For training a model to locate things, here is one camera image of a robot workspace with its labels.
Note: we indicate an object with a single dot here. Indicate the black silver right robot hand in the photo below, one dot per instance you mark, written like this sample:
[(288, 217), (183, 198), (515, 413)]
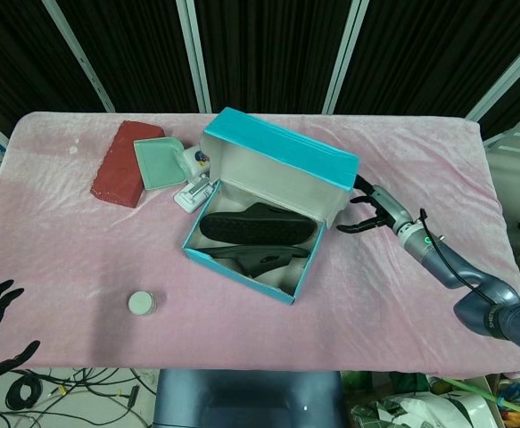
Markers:
[(391, 209)]

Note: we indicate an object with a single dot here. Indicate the turquoise shoe box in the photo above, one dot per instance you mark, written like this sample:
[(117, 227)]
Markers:
[(282, 165)]

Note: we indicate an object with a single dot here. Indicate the black shoe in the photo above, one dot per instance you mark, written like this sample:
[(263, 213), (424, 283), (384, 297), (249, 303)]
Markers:
[(250, 225), (259, 260)]

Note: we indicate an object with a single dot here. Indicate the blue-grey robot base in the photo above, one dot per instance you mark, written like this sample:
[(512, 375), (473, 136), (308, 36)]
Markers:
[(246, 401)]

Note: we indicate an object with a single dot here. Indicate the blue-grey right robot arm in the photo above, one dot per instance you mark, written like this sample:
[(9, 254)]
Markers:
[(447, 263)]

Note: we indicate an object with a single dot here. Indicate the pink velvet tablecloth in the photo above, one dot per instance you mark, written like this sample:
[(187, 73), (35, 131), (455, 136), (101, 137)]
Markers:
[(398, 169)]

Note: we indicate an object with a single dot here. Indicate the small round white jar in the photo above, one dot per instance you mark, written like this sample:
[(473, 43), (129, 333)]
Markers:
[(140, 303)]

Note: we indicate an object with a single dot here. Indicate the green white plastic bags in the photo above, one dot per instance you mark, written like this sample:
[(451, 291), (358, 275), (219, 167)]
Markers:
[(411, 405)]

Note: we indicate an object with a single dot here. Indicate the white cartoon print packet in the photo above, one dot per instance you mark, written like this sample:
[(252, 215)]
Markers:
[(197, 158)]

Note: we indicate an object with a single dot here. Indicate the black curtain backdrop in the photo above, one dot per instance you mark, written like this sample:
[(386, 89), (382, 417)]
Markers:
[(264, 44)]

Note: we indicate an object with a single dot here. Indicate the red brick block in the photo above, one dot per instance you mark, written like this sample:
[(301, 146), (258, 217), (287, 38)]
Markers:
[(119, 169)]

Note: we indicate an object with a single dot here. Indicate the mint green square plate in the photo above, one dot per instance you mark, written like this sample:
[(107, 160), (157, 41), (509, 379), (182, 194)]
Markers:
[(159, 162)]

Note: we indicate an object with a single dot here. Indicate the white aluminium frame post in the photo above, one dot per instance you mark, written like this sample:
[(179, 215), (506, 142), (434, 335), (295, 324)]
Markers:
[(81, 58), (195, 58), (344, 58), (505, 62)]

